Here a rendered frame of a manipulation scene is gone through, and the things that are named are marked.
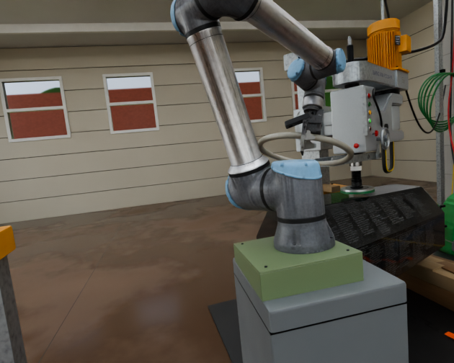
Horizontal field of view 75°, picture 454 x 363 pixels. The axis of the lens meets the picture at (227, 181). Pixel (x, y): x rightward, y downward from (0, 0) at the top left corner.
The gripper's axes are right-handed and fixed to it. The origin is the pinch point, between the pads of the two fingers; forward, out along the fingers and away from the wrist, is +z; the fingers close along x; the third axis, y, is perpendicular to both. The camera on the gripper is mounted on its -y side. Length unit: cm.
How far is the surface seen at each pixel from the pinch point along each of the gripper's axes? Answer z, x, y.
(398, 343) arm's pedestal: 62, -32, 36
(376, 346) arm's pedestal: 64, -35, 30
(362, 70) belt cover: -71, 50, 27
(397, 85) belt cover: -90, 99, 58
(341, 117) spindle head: -45, 63, 19
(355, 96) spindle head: -56, 55, 25
